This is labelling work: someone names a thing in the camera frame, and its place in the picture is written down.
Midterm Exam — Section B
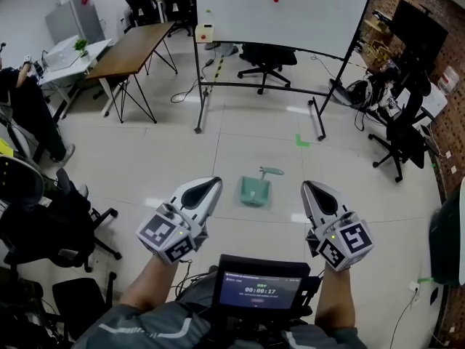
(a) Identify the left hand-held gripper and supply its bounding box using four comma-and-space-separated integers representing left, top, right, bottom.
135, 176, 223, 265

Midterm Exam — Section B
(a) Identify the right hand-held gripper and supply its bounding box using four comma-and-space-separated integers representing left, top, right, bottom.
300, 180, 375, 272

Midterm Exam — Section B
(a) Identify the green plastic dustpan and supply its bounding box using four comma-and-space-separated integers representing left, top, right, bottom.
238, 165, 286, 209

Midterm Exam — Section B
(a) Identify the person's left forearm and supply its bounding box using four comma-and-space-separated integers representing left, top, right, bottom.
119, 256, 183, 311

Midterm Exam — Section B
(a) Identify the person's right forearm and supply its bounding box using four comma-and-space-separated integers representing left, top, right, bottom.
313, 267, 357, 329

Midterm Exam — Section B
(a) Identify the black chest-mounted screen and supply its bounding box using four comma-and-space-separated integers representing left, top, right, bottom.
211, 253, 323, 318

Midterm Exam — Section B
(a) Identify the black office chair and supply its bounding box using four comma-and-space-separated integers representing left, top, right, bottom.
0, 167, 123, 273
52, 270, 119, 342
237, 41, 299, 95
368, 85, 432, 184

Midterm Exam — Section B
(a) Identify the yellow black striped floor tape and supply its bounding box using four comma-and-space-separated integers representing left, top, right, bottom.
211, 54, 227, 84

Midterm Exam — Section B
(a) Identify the dark green bin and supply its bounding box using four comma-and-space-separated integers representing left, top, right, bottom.
428, 185, 465, 287

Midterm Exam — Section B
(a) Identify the person's gray shirt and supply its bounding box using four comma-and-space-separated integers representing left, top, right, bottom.
71, 299, 368, 349

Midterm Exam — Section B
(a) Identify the white cardboard box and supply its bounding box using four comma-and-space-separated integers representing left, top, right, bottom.
395, 81, 449, 124

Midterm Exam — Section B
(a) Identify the wooden table with black legs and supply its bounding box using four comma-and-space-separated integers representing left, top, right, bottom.
84, 20, 179, 124

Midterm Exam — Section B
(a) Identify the beige box with red button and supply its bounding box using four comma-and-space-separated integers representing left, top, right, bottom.
194, 23, 216, 44

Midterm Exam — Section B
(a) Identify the wooden crate shelf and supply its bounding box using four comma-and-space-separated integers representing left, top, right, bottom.
363, 11, 395, 65

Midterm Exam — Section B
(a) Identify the water dispenser bottle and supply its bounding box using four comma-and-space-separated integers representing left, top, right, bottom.
437, 65, 461, 95

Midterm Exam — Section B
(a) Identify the white desk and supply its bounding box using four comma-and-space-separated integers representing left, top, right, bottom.
35, 36, 114, 122

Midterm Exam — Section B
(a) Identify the small green potted plant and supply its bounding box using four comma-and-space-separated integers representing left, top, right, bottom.
73, 38, 90, 59

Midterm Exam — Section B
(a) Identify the white whiteboard on black stand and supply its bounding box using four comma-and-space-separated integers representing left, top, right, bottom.
192, 0, 377, 142

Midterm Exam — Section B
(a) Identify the white flat box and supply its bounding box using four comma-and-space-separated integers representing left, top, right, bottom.
44, 45, 80, 73

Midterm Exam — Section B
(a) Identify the black television on stand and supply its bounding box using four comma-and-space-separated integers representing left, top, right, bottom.
391, 0, 450, 84

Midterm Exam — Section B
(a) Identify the gray metal cabinet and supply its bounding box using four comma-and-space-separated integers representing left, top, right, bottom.
44, 0, 107, 46

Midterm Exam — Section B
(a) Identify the black floor cable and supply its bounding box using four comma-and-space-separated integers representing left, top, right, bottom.
170, 84, 201, 105

